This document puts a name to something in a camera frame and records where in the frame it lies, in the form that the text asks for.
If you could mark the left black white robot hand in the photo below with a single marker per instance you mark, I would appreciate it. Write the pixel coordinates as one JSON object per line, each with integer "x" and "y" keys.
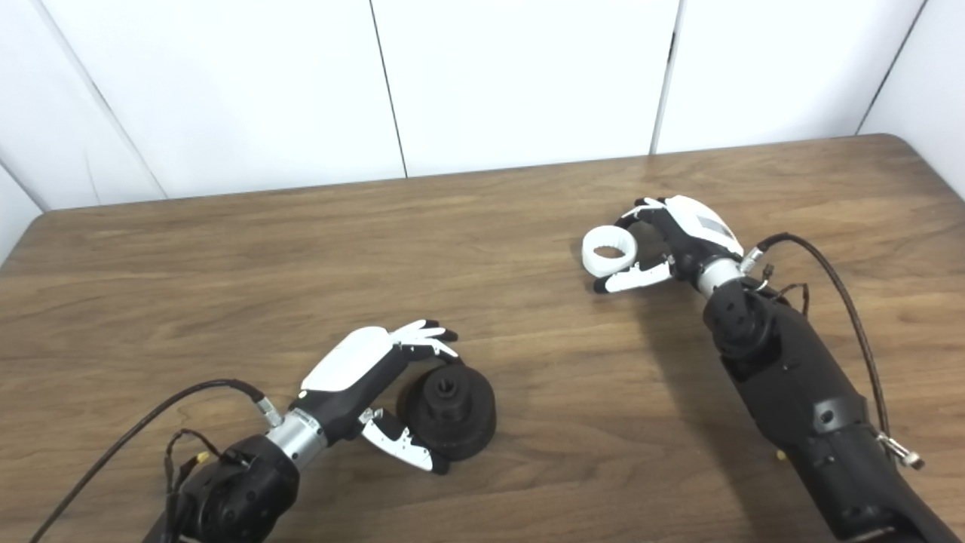
{"x": 350, "y": 362}

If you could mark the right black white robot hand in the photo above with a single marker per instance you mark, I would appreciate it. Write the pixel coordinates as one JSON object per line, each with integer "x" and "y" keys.
{"x": 697, "y": 226}

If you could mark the round black part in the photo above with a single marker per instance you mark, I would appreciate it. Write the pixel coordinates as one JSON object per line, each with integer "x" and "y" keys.
{"x": 471, "y": 422}

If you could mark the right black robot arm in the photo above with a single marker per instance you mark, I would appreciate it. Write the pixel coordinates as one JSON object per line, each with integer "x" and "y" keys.
{"x": 807, "y": 392}

